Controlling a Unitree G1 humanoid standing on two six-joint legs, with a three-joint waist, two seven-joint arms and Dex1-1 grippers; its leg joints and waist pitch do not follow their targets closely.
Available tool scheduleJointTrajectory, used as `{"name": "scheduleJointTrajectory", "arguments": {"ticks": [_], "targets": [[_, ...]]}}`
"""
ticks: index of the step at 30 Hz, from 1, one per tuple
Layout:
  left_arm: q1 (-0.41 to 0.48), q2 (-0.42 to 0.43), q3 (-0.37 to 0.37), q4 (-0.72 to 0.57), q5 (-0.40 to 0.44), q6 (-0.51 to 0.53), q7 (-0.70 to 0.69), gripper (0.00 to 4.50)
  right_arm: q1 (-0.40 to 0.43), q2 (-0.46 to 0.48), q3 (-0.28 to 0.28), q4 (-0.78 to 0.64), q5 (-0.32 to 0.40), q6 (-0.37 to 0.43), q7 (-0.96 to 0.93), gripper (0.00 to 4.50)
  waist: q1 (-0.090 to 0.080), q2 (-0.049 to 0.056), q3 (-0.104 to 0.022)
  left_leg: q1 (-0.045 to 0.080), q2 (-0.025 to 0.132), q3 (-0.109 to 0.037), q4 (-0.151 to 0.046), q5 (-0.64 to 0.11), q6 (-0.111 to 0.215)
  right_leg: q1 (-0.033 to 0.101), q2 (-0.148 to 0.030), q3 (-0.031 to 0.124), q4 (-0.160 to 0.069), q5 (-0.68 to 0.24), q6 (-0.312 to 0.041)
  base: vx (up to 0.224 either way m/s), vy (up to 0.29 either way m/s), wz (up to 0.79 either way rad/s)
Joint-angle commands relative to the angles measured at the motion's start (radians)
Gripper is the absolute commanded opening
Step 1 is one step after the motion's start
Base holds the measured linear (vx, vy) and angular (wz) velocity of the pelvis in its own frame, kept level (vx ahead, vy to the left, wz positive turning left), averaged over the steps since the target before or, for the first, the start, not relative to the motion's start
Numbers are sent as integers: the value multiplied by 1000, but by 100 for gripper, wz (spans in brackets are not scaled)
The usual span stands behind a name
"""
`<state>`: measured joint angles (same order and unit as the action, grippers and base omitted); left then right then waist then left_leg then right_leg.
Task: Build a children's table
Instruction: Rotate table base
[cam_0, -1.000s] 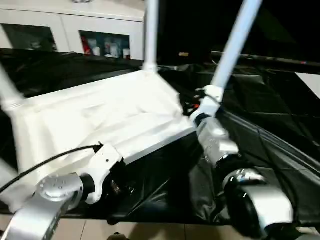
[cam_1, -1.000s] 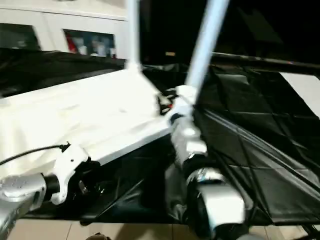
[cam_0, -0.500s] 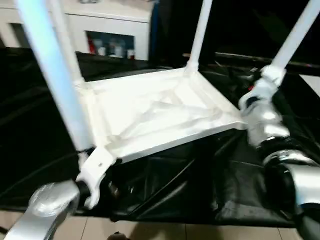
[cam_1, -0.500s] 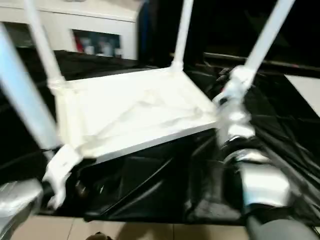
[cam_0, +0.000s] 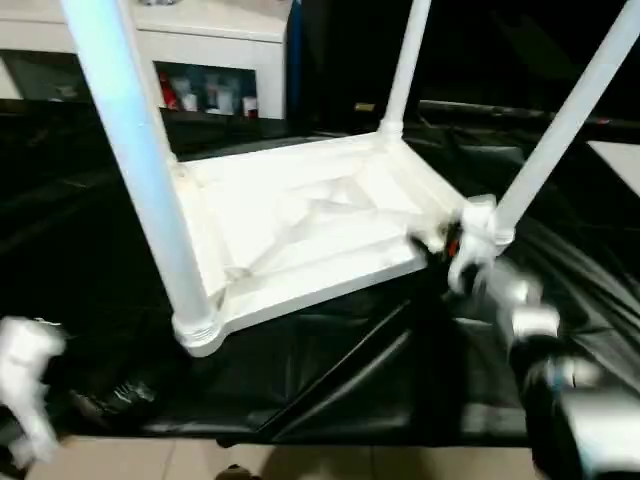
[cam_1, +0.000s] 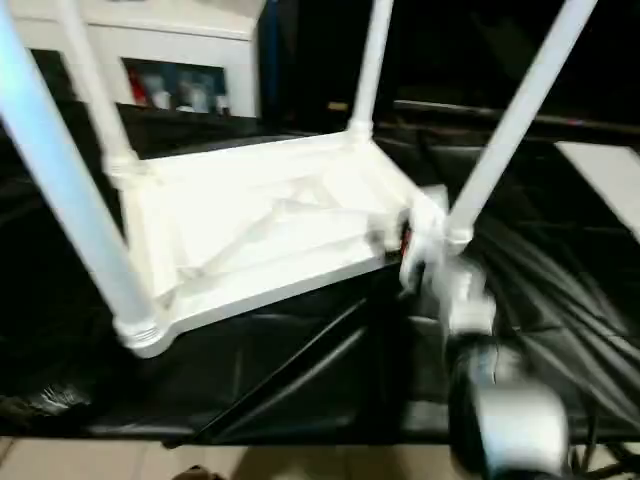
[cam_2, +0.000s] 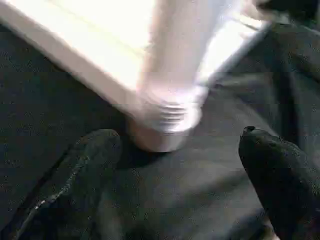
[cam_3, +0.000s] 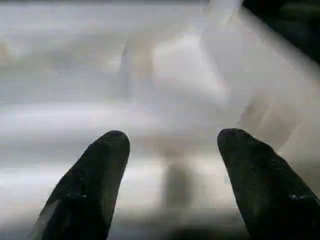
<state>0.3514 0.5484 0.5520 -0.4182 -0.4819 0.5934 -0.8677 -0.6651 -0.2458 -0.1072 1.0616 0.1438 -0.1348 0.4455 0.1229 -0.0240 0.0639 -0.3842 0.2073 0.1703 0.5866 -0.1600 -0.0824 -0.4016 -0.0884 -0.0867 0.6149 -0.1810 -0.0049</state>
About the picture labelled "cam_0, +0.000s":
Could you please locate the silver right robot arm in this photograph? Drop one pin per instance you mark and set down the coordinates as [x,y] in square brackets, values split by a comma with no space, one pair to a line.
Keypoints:
[560,390]

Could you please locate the black mat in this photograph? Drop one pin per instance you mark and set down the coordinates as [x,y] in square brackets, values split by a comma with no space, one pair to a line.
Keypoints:
[90,250]

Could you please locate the white flat board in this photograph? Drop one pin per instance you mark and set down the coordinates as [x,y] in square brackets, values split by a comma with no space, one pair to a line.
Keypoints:
[618,165]

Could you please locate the red bottle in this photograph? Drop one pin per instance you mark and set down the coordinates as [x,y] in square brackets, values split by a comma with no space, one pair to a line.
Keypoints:
[167,95]

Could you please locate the white cabinet with glass doors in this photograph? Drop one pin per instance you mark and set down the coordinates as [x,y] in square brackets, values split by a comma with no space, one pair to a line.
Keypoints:
[200,40]

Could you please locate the dark metal rail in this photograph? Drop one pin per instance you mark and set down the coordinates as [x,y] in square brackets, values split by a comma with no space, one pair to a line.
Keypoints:
[480,108]

